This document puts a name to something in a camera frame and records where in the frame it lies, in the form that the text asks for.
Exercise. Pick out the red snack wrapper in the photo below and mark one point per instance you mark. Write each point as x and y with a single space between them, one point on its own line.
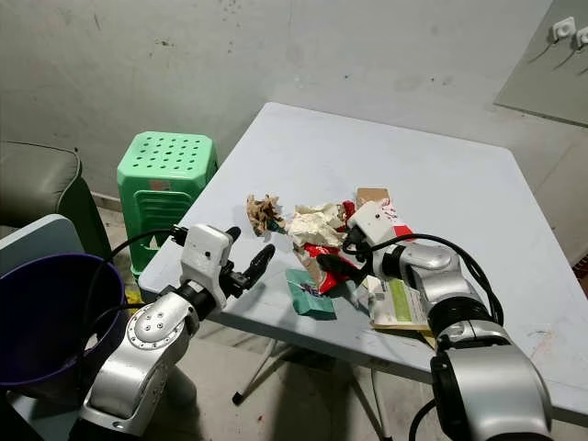
322 253

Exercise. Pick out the white folding table leg frame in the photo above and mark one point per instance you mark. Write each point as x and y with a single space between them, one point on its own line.
262 372

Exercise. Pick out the white wall hook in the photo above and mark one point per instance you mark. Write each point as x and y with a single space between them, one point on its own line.
562 29
582 38

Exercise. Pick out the green plastic stool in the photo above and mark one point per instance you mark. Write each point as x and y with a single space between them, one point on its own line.
165 170

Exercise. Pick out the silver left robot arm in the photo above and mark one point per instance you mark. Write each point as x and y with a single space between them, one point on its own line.
138 367

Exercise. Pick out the white paper scrap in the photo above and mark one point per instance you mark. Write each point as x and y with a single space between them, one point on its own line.
94 343

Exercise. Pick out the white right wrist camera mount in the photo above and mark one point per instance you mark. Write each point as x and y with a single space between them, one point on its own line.
373 223

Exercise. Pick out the crumpled brown paper ball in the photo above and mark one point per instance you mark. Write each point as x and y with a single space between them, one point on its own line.
264 212

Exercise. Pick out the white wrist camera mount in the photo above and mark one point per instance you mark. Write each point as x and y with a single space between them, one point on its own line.
373 223
206 250

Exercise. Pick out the purple plastic rubbish bin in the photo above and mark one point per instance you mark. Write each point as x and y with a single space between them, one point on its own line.
46 312

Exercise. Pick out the grey green sofa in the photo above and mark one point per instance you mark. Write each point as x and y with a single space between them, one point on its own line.
37 179

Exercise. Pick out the crumpled white paper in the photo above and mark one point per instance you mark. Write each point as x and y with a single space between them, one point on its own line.
315 225

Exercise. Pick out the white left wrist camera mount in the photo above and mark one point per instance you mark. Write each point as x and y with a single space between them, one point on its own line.
206 250

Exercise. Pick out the brown cardboard piece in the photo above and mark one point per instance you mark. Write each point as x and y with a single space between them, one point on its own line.
372 194

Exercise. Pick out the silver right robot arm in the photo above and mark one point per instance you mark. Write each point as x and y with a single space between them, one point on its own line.
427 266

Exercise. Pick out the white green printed packet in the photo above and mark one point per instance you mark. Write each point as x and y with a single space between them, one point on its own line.
400 308

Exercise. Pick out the flat brown paper scrap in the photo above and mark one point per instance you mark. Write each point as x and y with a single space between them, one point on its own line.
428 339

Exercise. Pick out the teal snack packet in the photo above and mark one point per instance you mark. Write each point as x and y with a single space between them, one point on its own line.
310 296

